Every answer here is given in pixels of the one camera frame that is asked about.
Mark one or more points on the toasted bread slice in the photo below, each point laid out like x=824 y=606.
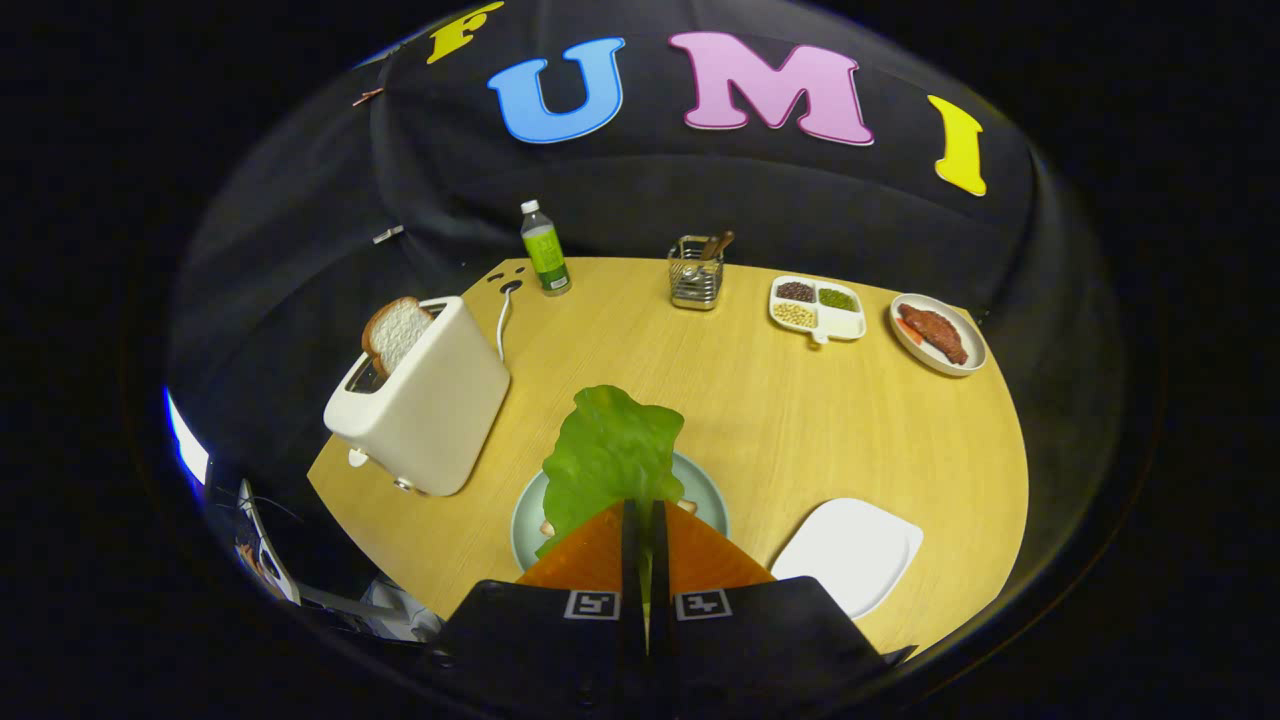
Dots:
x=398 y=332

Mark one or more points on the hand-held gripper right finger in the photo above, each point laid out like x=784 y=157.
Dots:
x=658 y=560

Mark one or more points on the white-edged flat panel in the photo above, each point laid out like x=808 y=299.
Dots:
x=262 y=550

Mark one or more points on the green label drink bottle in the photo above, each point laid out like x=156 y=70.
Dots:
x=546 y=255

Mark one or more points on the white bread slice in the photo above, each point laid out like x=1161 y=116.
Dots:
x=690 y=506

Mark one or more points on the green lettuce leaf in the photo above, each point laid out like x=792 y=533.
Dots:
x=610 y=450

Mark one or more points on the white rounded square plate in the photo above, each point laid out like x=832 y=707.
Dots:
x=850 y=555

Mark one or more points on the black backdrop cloth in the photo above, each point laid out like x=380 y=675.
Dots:
x=700 y=190

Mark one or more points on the white round meat plate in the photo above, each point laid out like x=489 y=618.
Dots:
x=958 y=322

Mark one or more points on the cream white toaster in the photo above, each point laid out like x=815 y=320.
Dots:
x=440 y=400

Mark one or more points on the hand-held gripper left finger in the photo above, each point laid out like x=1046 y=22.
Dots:
x=630 y=560

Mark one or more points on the red cooked meat piece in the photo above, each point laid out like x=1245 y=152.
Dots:
x=935 y=328

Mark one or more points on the white divided bean dish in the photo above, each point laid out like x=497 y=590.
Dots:
x=845 y=322

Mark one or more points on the pale green round plate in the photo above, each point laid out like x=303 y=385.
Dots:
x=700 y=490

